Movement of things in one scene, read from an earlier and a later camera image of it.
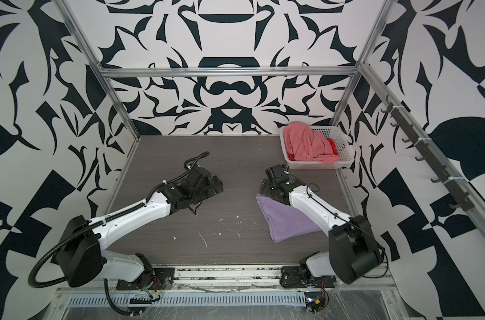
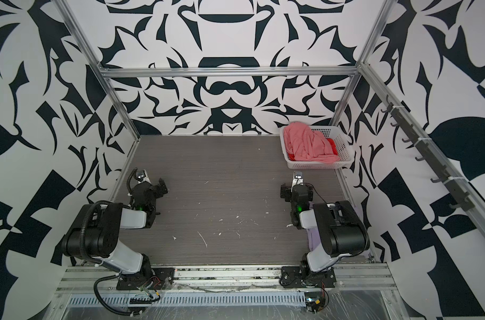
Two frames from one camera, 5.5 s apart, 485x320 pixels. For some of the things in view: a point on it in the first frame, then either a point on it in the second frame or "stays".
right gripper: x=265 y=187 -> x=292 y=193
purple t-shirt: x=284 y=221 -> x=313 y=236
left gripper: x=212 y=189 -> x=154 y=189
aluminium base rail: x=228 y=277 stays
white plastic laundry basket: x=316 y=147 stays
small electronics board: x=314 y=301 stays
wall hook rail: x=461 y=199 stays
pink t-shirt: x=306 y=144 stays
